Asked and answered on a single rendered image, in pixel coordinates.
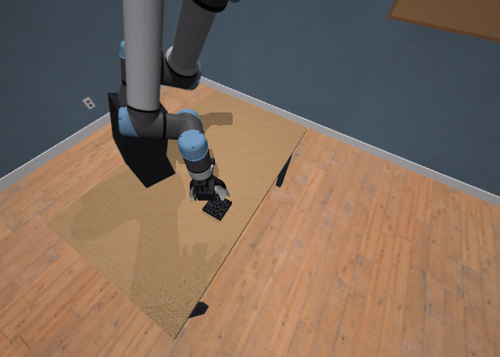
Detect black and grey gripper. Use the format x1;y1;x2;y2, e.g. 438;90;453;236
189;172;230;202

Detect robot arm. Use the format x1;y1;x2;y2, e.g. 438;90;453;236
118;0;229;180

